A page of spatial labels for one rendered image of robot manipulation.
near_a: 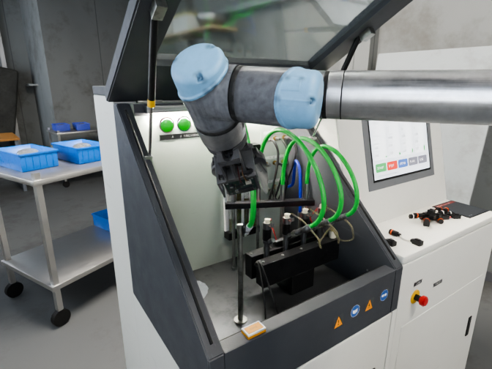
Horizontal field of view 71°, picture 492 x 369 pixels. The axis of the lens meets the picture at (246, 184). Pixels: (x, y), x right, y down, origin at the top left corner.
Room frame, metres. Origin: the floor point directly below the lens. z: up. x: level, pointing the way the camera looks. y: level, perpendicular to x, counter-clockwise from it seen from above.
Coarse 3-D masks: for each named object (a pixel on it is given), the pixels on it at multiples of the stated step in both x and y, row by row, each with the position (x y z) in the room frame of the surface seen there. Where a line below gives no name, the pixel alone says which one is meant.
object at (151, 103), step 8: (152, 24) 0.79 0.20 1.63; (152, 32) 0.79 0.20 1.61; (152, 40) 0.80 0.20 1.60; (152, 48) 0.81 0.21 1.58; (152, 56) 0.81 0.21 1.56; (152, 64) 0.82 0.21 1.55; (152, 72) 0.83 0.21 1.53; (152, 80) 0.83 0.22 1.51; (152, 88) 0.84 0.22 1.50; (152, 96) 0.85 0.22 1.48; (152, 104) 0.86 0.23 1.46; (152, 112) 0.88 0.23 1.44
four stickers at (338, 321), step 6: (384, 294) 0.92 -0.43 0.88; (372, 300) 0.89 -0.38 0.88; (354, 306) 0.84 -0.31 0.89; (366, 306) 0.87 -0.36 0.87; (372, 306) 0.89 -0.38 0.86; (354, 312) 0.84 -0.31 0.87; (336, 318) 0.80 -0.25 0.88; (342, 318) 0.81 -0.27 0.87; (336, 324) 0.80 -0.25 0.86; (342, 324) 0.82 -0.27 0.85
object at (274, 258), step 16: (336, 240) 1.10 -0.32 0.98; (256, 256) 0.98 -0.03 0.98; (272, 256) 0.98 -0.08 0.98; (288, 256) 0.98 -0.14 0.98; (304, 256) 1.02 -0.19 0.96; (320, 256) 1.06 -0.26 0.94; (336, 256) 1.11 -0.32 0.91; (256, 272) 0.95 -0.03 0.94; (272, 272) 0.94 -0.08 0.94; (288, 272) 0.98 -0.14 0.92; (304, 272) 1.02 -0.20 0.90; (288, 288) 1.00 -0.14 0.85; (304, 288) 1.02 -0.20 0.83
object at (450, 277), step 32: (320, 128) 1.30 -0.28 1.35; (352, 128) 1.27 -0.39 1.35; (352, 160) 1.24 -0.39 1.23; (384, 192) 1.31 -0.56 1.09; (416, 192) 1.42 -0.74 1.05; (448, 256) 1.14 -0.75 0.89; (480, 256) 1.30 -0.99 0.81; (416, 288) 1.03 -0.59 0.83; (448, 288) 1.17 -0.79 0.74; (480, 288) 1.35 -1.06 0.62; (416, 320) 1.04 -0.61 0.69; (448, 320) 1.19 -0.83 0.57; (416, 352) 1.07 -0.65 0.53; (448, 352) 1.23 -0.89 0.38
